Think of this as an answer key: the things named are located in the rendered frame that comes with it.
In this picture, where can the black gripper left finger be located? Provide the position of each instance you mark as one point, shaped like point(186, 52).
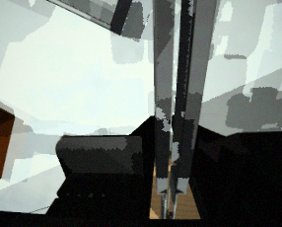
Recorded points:
point(133, 154)

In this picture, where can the grey rectangular tin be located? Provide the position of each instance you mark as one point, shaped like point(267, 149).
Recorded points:
point(109, 14)

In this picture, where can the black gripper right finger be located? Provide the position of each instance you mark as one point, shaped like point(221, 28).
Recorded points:
point(217, 164)

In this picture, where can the grey metal tongs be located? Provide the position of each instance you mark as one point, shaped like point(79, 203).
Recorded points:
point(195, 33)

